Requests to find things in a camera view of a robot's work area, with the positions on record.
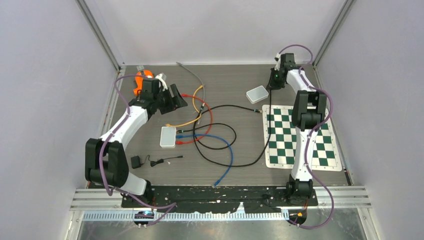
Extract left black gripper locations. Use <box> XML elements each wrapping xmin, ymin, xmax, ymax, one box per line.
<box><xmin>154</xmin><ymin>84</ymin><xmax>187</xmax><ymax>115</ymax></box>

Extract yellow ethernet cable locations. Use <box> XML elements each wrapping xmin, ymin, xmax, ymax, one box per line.
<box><xmin>164</xmin><ymin>85</ymin><xmax>204</xmax><ymax>129</ymax></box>

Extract grey ethernet cable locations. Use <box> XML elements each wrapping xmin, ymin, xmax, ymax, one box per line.
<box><xmin>176</xmin><ymin>61</ymin><xmax>207</xmax><ymax>125</ymax></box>

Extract blue ethernet cable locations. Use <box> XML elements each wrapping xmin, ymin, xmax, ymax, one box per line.
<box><xmin>174</xmin><ymin>133</ymin><xmax>234</xmax><ymax>189</ymax></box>

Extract white network switch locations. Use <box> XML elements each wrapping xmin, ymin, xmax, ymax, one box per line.
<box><xmin>246</xmin><ymin>85</ymin><xmax>269</xmax><ymax>104</ymax></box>
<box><xmin>159</xmin><ymin>126</ymin><xmax>177</xmax><ymax>149</ymax></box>

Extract red ethernet cable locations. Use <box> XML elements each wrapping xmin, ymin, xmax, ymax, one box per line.
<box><xmin>174</xmin><ymin>93</ymin><xmax>214</xmax><ymax>146</ymax></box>

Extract black cable with green plug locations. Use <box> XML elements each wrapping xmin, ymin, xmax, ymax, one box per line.
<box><xmin>192</xmin><ymin>89</ymin><xmax>273</xmax><ymax>168</ymax></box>

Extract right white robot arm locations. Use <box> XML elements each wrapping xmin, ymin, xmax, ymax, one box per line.
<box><xmin>266</xmin><ymin>53</ymin><xmax>327</xmax><ymax>205</ymax></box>

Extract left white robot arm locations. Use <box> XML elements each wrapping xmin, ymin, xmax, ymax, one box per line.
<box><xmin>84</xmin><ymin>73</ymin><xmax>188</xmax><ymax>207</ymax></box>

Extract orange S-shaped block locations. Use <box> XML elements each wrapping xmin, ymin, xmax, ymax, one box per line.
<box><xmin>133</xmin><ymin>69</ymin><xmax>154</xmax><ymax>97</ymax></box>

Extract black power adapter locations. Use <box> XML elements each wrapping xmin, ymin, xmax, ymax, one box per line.
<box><xmin>130</xmin><ymin>155</ymin><xmax>184</xmax><ymax>169</ymax></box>

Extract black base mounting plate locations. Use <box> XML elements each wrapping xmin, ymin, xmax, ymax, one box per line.
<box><xmin>120</xmin><ymin>185</ymin><xmax>318</xmax><ymax>214</ymax></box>

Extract green white chessboard mat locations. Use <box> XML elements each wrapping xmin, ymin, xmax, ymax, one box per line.
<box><xmin>261</xmin><ymin>104</ymin><xmax>343</xmax><ymax>172</ymax></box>

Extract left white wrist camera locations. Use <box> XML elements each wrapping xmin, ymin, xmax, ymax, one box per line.
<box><xmin>154</xmin><ymin>72</ymin><xmax>168</xmax><ymax>92</ymax></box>

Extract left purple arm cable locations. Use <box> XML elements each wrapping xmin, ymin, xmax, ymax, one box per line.
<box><xmin>98</xmin><ymin>74</ymin><xmax>176</xmax><ymax>228</ymax></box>

